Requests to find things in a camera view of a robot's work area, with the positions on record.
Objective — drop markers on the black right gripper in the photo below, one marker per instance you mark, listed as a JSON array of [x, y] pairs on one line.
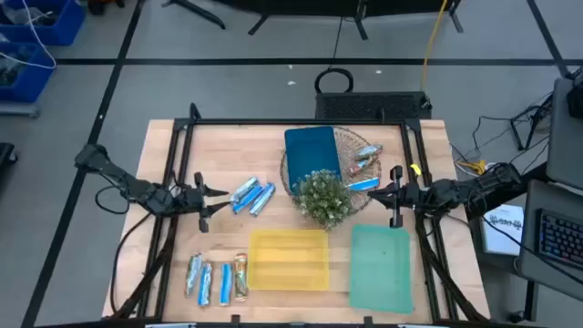
[[396, 218]]

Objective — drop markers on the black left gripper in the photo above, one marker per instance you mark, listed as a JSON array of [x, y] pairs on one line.
[[202, 223]]

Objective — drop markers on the blue granola bar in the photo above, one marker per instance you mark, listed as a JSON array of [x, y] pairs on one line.
[[364, 184], [226, 284], [262, 199], [205, 284], [247, 199]]

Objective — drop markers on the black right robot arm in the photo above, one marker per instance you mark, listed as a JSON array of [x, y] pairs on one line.
[[455, 191]]

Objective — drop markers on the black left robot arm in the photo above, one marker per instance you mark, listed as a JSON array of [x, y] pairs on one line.
[[136, 189]]

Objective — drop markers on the orange brown granola bar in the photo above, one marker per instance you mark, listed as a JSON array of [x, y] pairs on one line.
[[241, 278]]

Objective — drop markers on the snack packets in bowl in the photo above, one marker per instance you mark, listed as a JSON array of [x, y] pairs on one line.
[[362, 166]]

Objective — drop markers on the yellow tape tag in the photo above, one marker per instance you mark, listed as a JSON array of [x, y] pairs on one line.
[[415, 169]]

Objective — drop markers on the small green artificial plant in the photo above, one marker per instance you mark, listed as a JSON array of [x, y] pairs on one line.
[[323, 198]]

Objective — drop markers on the round wicker basket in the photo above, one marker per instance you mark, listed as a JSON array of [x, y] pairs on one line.
[[351, 142]]

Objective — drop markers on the green plastic bin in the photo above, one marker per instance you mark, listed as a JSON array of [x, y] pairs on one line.
[[381, 269]]

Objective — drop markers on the blue plastic bin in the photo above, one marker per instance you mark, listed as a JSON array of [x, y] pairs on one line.
[[309, 150]]

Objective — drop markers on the black perforated computer case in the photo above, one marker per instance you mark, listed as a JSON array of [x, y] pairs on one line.
[[369, 105]]

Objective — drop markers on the yellow plastic bin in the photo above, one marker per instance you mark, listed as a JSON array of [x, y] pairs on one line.
[[288, 259]]

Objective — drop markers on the white printed box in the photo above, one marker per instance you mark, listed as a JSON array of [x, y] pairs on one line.
[[503, 230]]

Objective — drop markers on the gray desk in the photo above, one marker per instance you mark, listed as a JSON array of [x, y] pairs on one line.
[[533, 269], [562, 150]]

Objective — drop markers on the black keyboard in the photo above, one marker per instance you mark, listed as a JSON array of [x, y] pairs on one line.
[[562, 239]]

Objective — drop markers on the black stand leg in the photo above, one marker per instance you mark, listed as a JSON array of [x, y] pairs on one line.
[[196, 13]]

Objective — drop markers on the blue storage crate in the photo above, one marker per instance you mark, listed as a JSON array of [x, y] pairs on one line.
[[32, 77], [54, 27]]

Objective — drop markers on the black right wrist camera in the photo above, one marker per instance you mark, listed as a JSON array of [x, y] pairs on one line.
[[413, 196]]

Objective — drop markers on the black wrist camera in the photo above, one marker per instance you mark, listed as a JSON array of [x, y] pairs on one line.
[[413, 196], [186, 201]]

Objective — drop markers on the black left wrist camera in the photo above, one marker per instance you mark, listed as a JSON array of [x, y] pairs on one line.
[[186, 201]]

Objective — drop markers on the black aluminium rig frame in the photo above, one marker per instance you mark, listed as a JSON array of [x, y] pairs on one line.
[[296, 121]]

